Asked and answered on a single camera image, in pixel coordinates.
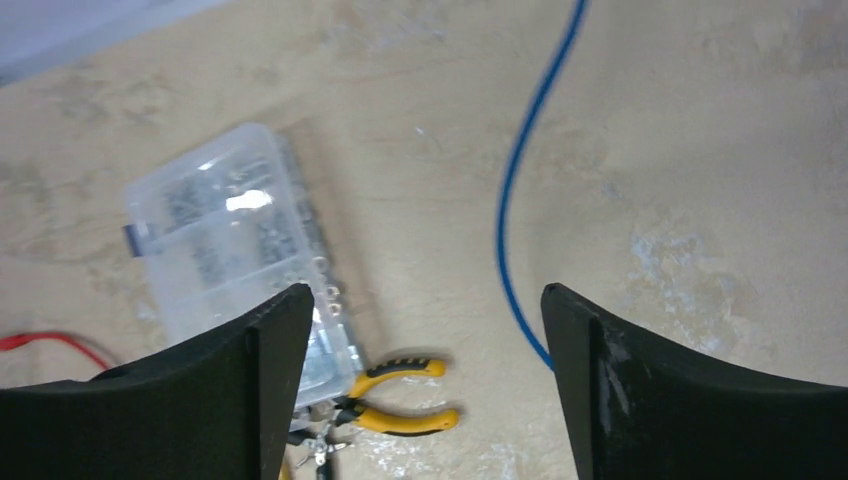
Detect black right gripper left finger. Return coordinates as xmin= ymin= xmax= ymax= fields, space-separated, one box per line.
xmin=1 ymin=284 xmax=314 ymax=479

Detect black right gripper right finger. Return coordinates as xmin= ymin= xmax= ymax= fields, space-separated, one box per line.
xmin=541 ymin=283 xmax=847 ymax=479

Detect blue ethernet cable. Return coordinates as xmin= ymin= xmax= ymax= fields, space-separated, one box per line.
xmin=496 ymin=0 xmax=591 ymax=372

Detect clear plastic parts box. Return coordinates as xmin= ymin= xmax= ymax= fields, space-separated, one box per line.
xmin=125 ymin=123 xmax=362 ymax=407

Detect black yellow pliers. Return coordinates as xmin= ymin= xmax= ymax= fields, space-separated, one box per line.
xmin=284 ymin=357 xmax=461 ymax=480

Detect red ethernet cable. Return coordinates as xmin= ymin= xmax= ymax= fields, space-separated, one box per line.
xmin=0 ymin=332 xmax=114 ymax=372

